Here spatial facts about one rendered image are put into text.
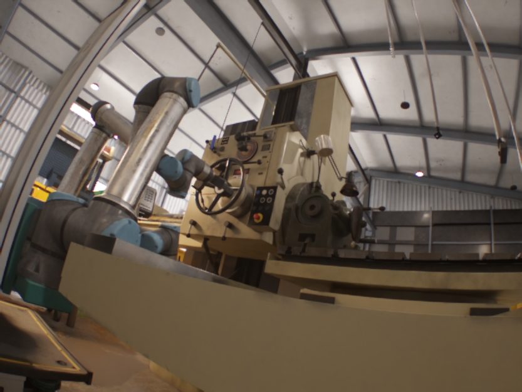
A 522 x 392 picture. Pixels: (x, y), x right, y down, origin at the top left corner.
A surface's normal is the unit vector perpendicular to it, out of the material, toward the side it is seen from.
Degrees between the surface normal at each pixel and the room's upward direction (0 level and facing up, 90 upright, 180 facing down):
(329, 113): 90
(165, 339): 90
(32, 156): 90
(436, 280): 90
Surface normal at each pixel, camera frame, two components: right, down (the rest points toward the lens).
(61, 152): 0.79, -0.05
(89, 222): -0.06, -0.53
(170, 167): 0.11, -0.30
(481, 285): -0.53, -0.41
